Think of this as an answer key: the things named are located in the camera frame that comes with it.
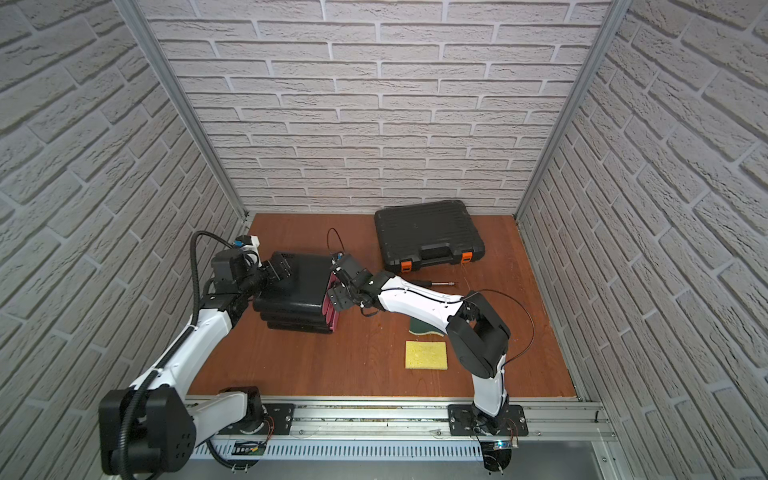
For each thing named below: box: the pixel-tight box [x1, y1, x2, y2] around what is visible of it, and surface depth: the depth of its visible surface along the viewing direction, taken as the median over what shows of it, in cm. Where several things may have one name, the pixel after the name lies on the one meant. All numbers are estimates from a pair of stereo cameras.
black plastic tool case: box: [374, 200, 485, 273], surface depth 106 cm
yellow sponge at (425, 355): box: [405, 340, 448, 370], surface depth 85 cm
